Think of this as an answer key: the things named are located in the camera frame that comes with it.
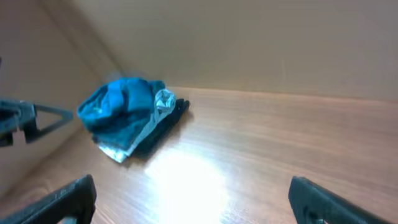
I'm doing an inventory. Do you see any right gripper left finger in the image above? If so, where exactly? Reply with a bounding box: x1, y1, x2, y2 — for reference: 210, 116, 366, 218
1, 174, 96, 224

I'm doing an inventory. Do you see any grey folded garment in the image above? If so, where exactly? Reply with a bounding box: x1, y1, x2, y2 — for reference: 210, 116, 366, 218
93, 89, 177, 163

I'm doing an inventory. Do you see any black folded garment in pile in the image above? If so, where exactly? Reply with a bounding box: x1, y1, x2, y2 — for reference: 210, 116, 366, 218
131, 98, 190, 161

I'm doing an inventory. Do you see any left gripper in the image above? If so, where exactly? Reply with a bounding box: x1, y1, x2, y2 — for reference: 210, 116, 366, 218
1, 100, 73, 147

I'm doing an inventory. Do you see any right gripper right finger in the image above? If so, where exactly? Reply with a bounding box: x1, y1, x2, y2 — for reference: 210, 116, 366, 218
289, 176, 389, 224

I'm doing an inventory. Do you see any blue crumpled garment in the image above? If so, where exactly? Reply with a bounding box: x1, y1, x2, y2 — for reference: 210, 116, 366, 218
77, 78, 165, 139

